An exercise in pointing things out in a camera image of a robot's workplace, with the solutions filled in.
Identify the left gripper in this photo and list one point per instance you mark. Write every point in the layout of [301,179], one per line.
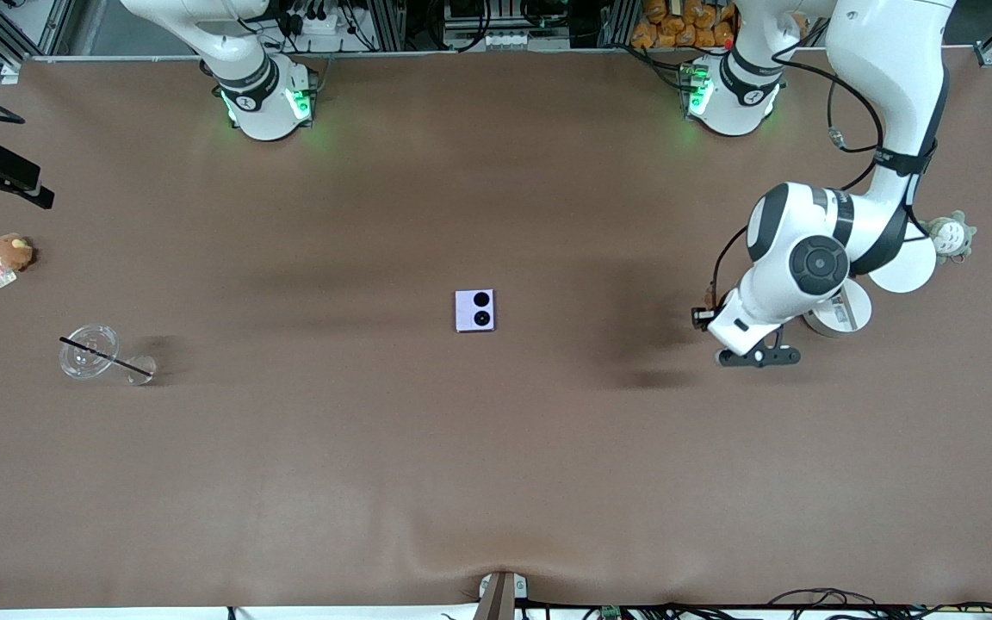
[698,322]

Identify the small white square box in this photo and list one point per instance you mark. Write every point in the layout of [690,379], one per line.
[467,320]

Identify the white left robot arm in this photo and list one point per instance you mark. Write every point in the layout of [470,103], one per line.
[892,69]

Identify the brown plush toy with tag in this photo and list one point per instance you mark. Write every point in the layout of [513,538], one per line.
[12,251]

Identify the white desk lamp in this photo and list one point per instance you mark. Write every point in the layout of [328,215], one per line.
[909,271]

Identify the clear plastic cup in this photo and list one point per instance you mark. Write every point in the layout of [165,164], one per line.
[87,357]

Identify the black drinking straw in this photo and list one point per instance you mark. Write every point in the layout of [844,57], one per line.
[108,357]

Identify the grey totoro plush toy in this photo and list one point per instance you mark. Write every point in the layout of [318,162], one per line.
[951,236]

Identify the orange bread pile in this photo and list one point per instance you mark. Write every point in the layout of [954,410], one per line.
[685,26]

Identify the white power strip with plugs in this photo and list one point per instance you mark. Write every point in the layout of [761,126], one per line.
[319,21]

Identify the white socket strip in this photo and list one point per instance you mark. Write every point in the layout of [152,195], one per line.
[509,40]

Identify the grey camera pole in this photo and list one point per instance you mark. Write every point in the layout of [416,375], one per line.
[499,598]

